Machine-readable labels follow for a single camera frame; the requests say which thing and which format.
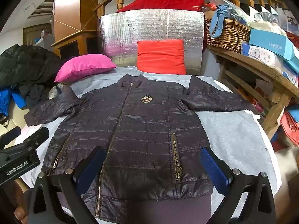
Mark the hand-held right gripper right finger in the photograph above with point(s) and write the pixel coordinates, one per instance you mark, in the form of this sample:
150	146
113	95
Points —
215	168

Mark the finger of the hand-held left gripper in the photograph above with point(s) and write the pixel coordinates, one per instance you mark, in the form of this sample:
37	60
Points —
10	135
38	136

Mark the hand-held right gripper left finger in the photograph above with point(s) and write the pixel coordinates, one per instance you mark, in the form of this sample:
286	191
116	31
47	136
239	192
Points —
92	168

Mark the dark quilted zip jacket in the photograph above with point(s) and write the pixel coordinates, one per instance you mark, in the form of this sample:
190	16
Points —
144	133

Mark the clear bag of clothes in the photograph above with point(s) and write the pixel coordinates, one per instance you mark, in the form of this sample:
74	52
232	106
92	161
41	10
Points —
57	93

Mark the person's left hand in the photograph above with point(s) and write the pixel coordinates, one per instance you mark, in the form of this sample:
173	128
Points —
21	214

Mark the bright blue garment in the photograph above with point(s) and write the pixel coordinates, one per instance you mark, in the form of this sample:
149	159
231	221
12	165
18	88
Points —
7	102

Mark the grey fleece blanket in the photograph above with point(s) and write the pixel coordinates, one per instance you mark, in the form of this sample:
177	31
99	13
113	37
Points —
229	133

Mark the dark grey garment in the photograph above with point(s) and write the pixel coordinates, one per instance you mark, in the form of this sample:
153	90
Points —
32	93

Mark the black puffer jacket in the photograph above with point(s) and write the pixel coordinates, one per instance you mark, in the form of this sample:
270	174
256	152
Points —
28	63

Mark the pink pillow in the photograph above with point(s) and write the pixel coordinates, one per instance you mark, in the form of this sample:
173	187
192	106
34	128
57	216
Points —
84	66

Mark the white red printed box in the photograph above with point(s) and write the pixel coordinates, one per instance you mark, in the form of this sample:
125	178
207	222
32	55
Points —
264	98

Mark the pink bag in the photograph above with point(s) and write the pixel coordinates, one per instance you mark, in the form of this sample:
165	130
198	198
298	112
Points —
289	126

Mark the wooden lattice screen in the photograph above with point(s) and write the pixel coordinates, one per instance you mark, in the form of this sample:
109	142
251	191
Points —
35	35

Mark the wooden shelf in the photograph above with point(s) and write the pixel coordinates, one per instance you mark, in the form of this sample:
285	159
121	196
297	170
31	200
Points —
257	67

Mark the white cartoon printed box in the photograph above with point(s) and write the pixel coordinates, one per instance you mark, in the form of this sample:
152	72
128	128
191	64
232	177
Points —
259	53

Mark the red pillow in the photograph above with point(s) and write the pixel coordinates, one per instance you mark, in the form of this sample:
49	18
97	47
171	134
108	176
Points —
161	56

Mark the wooden cabinet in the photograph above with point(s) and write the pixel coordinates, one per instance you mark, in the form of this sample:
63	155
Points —
70	9

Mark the wicker basket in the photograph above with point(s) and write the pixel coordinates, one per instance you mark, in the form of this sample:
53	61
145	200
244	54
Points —
226	35

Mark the light blue cardboard box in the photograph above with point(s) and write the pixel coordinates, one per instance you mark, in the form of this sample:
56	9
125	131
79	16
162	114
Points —
268	42

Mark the white fluffy fabric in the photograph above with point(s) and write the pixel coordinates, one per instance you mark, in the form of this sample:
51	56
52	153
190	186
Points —
266	25

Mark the silver foil insulation mat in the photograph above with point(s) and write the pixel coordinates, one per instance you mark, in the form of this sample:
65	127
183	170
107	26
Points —
151	25

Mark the light blue cloth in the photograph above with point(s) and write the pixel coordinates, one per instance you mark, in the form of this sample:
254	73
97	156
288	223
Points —
222	11

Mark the white paper bag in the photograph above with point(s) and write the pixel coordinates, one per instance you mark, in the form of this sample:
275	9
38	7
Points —
285	18

